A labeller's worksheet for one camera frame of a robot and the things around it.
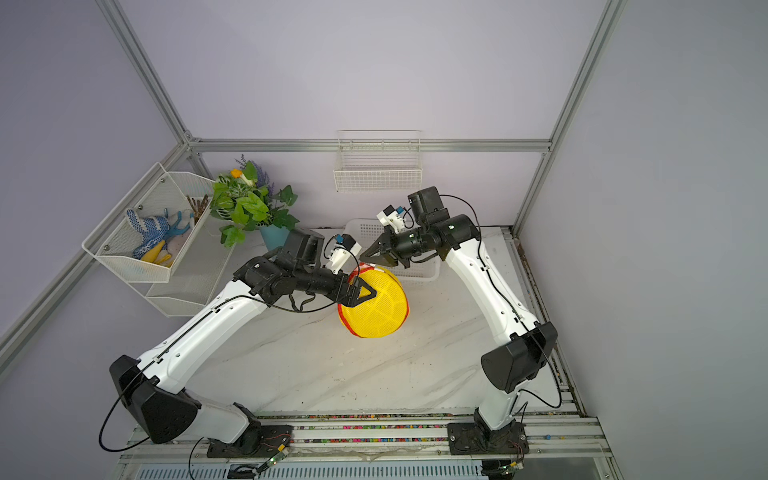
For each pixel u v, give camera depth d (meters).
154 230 0.72
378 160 0.96
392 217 0.67
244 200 0.78
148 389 0.39
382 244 0.60
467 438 0.73
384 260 0.62
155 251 0.72
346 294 0.62
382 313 0.68
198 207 0.84
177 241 0.77
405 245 0.61
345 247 0.64
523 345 0.43
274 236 0.96
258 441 0.69
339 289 0.61
